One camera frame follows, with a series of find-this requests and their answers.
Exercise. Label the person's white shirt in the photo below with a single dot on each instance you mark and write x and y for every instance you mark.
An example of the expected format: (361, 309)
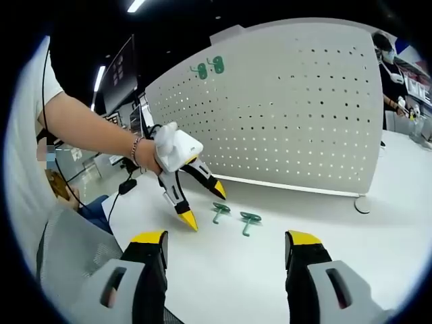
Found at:
(23, 135)

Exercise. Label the person's left hand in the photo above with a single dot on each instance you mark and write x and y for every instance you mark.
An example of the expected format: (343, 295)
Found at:
(148, 158)

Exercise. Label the white laptop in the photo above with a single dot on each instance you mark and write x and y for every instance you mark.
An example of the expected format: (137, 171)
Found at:
(135, 116)

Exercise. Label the large black display screen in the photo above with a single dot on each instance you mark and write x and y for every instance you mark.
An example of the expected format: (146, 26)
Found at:
(119, 74)

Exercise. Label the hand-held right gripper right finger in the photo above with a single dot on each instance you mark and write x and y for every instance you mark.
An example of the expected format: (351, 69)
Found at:
(303, 270)

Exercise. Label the black computer mouse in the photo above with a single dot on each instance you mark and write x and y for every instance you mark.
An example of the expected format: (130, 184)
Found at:
(128, 186)

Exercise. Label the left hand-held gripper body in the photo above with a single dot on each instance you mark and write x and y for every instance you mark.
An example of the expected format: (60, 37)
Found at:
(179, 150)

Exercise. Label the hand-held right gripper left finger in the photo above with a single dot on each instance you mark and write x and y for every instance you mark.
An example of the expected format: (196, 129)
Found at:
(141, 270)

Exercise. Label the white perforated mounting plate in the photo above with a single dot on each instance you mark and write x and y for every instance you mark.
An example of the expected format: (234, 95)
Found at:
(287, 118)

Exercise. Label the small black object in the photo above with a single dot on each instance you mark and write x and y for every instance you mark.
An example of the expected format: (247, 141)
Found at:
(382, 144)

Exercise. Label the long ceiling light strip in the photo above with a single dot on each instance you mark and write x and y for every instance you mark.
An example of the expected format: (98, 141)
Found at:
(100, 77)
(135, 6)

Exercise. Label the green hook assembly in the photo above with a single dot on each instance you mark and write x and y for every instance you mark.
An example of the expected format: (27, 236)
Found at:
(221, 208)
(218, 64)
(202, 71)
(250, 218)

